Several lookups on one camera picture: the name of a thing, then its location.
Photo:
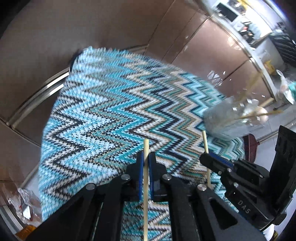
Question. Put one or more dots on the dark red dustpan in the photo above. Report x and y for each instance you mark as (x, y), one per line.
(250, 147)

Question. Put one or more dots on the zigzag woven table mat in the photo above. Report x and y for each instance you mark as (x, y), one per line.
(110, 103)

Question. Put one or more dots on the chopstick in holder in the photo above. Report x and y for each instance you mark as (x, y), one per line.
(251, 84)

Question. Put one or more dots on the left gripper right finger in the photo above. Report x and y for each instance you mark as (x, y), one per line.
(197, 212)

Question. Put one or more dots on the white microwave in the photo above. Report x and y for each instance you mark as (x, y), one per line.
(225, 11)

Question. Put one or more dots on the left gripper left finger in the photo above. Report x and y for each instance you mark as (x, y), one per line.
(95, 212)

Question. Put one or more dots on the bamboo chopstick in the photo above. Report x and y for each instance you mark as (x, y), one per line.
(146, 187)
(204, 136)

